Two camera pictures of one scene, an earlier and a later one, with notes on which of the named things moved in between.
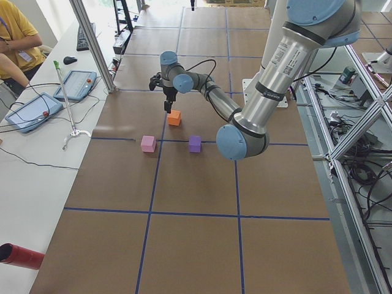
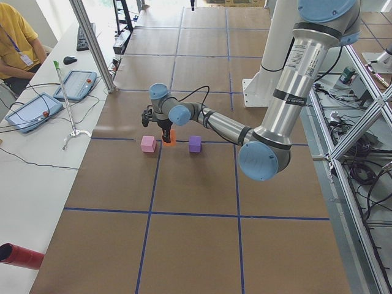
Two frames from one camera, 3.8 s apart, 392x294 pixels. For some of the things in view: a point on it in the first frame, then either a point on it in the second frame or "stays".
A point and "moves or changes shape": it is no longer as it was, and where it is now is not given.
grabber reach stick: [74, 132] stays
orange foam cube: [174, 117] moves or changes shape
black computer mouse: [69, 60] stays
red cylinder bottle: [13, 255] stays
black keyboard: [81, 43] stays
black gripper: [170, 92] -> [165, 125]
